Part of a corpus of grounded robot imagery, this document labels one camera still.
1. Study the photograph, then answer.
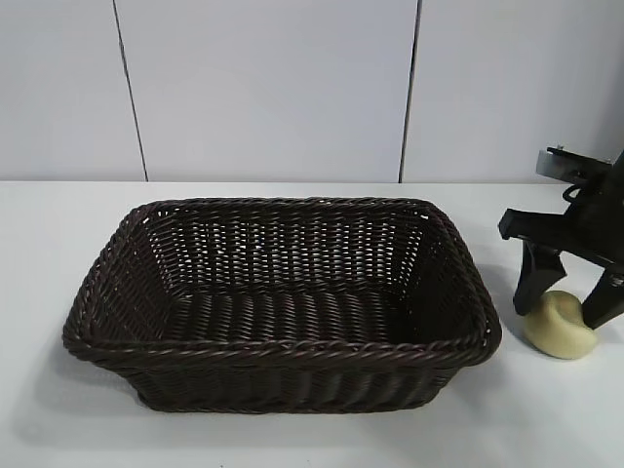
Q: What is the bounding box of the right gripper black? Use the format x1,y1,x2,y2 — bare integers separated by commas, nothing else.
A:
496,149,624,330

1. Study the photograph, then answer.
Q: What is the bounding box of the pale yellow round pastry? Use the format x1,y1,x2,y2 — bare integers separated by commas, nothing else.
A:
524,291,598,361

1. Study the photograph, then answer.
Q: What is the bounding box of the dark brown woven basket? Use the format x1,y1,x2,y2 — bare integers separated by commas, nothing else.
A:
61,195,503,415

